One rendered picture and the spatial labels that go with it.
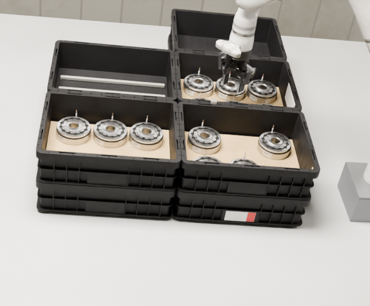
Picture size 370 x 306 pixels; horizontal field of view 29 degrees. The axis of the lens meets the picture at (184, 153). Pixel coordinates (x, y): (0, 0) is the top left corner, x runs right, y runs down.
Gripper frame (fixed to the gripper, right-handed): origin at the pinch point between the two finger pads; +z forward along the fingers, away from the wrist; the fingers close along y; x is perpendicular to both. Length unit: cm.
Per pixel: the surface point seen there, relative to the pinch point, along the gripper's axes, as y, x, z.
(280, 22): 81, -156, 64
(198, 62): 20.0, -6.7, 4.5
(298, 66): 14, -65, 25
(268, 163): -24.9, 9.6, 11.8
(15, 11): 181, -48, 69
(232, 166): -25.4, 30.1, 1.8
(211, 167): -21.5, 34.5, 2.5
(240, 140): -12.4, 7.8, 11.7
